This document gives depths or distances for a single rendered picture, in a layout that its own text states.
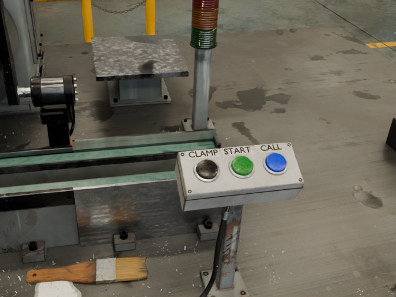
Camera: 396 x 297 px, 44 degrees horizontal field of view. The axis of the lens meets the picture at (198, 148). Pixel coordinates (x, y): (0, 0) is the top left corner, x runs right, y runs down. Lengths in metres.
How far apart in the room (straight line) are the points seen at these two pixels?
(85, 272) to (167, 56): 0.70
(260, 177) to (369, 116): 0.80
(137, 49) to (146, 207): 0.64
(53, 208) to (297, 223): 0.47
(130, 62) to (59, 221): 0.58
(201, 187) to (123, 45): 0.86
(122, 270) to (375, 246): 0.48
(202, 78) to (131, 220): 0.43
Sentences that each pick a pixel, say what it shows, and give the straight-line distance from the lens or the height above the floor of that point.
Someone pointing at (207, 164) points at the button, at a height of 1.07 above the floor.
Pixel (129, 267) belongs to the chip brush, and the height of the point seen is 0.81.
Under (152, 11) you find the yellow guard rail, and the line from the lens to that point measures 3.27.
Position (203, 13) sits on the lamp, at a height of 1.11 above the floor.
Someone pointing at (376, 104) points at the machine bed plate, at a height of 0.80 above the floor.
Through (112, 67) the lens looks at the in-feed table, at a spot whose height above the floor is 0.92.
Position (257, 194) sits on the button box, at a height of 1.03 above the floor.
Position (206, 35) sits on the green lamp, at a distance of 1.14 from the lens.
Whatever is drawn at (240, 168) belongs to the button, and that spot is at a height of 1.07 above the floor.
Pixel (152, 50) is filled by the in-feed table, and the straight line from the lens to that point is 1.43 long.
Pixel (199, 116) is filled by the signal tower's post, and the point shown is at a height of 0.84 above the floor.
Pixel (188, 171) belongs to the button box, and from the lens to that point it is 0.67.
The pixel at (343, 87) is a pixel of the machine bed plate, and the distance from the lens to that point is 1.60.
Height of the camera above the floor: 1.46
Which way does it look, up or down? 34 degrees down
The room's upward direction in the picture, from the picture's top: 3 degrees clockwise
